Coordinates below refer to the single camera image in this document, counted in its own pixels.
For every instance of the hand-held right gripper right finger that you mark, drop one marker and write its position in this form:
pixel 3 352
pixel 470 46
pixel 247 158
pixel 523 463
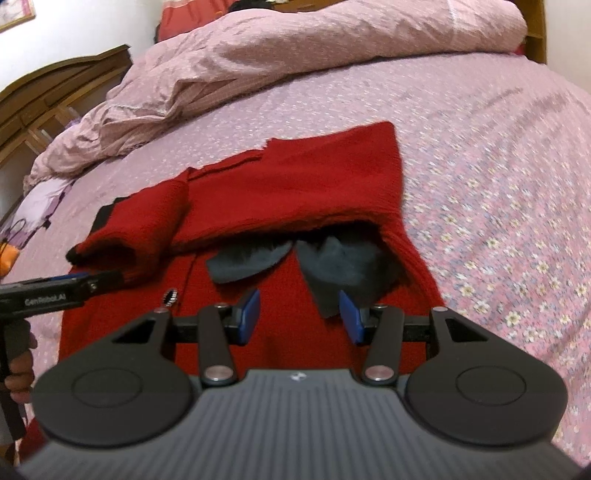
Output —
pixel 351 318

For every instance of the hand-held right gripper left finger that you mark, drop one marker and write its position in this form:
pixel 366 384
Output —
pixel 249 318

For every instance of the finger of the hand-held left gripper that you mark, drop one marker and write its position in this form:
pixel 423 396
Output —
pixel 107 281

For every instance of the red knit cardigan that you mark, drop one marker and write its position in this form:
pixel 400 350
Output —
pixel 300 194

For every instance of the person's left hand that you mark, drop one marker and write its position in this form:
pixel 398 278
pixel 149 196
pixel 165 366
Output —
pixel 23 374

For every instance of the orange toy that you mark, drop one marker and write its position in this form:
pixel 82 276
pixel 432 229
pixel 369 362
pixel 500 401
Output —
pixel 8 258

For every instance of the white and purple pillow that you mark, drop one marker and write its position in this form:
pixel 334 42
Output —
pixel 39 207

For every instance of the wooden wardrobe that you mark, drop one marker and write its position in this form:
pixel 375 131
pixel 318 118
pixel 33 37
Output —
pixel 51 101

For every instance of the purple floral bed sheet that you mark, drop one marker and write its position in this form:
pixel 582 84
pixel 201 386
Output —
pixel 485 161

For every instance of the pink floral duvet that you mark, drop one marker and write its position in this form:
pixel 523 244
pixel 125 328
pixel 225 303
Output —
pixel 300 55

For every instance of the red pillow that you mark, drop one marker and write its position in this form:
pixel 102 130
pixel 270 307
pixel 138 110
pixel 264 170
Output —
pixel 189 18

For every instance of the wooden headboard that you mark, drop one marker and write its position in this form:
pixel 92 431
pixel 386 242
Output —
pixel 535 27

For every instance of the wall poster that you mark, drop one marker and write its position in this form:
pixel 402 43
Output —
pixel 14 11

